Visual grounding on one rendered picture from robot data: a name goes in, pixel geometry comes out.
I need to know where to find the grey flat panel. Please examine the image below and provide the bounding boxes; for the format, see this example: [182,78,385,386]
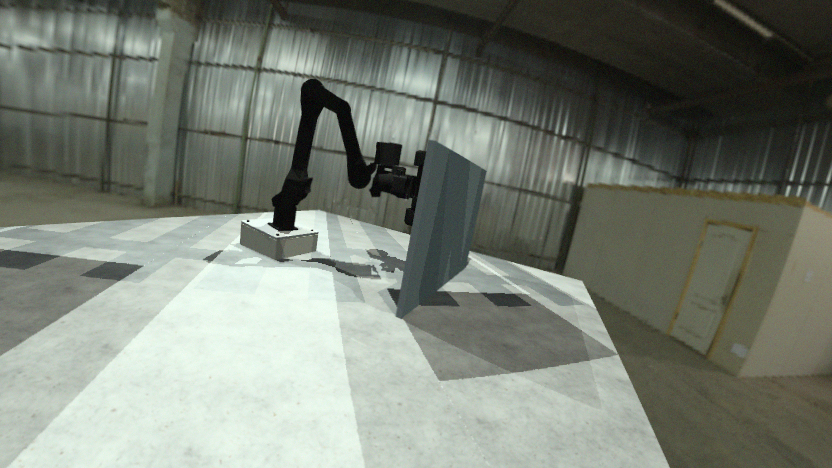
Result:
[395,140,487,319]

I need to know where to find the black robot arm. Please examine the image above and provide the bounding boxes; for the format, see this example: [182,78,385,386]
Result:
[267,79,413,231]

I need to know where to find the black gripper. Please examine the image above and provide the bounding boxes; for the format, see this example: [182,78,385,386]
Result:
[389,150,426,226]

